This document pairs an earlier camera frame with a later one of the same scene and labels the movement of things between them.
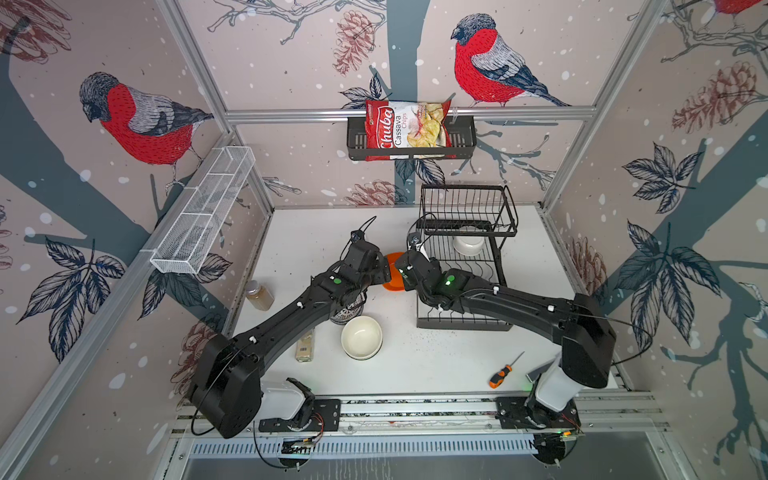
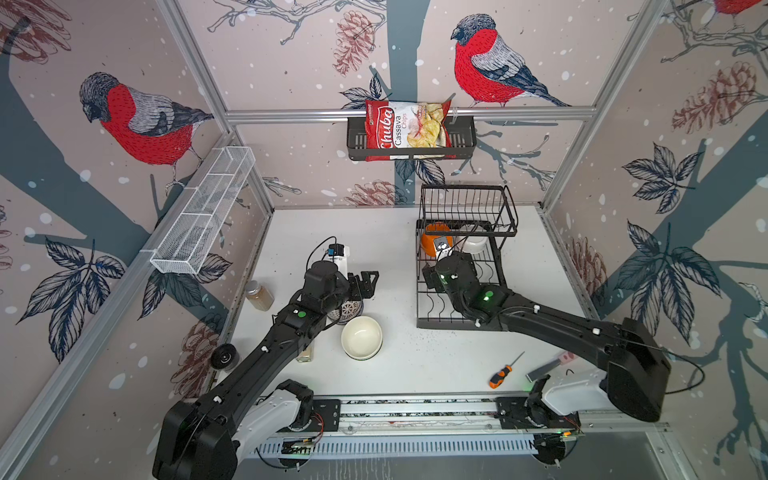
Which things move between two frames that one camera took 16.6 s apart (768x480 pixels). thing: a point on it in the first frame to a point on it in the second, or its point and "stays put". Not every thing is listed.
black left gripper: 382,270 to 368,288
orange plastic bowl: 397,280 to 428,240
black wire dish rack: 464,227 stays put
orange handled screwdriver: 497,378 stays put
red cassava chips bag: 396,124 stays put
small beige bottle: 305,348 stays put
